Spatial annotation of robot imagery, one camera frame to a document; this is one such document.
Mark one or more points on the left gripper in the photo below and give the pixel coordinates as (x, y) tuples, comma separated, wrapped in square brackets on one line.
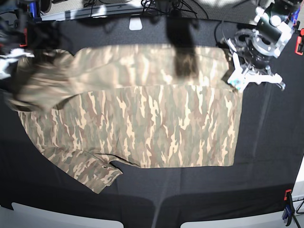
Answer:
[(256, 76)]

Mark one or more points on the camouflage t-shirt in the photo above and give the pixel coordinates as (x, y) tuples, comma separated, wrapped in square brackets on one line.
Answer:
[(148, 106)]

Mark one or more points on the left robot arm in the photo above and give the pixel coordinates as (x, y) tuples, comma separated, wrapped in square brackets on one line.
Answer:
[(252, 50)]

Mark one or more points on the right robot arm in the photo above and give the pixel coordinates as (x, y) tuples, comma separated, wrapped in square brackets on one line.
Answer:
[(40, 35)]

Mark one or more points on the orange clamp top right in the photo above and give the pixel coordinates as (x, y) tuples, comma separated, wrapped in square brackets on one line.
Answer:
[(299, 47)]

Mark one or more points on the orange clamp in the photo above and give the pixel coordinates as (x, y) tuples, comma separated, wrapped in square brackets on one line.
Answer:
[(299, 47), (22, 32)]

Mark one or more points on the blue clamp bottom right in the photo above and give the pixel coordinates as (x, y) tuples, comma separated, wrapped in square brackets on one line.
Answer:
[(288, 209)]

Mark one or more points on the blue clamp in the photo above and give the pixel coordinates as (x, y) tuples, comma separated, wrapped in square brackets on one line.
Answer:
[(288, 209), (34, 9)]

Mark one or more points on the blue clamp top left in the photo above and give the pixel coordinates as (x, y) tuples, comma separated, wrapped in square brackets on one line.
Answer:
[(34, 9)]

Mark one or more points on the orange clamp top left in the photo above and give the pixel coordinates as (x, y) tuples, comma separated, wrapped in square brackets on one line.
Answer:
[(22, 32)]

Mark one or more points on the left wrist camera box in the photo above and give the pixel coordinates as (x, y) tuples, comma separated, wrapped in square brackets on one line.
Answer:
[(237, 81)]

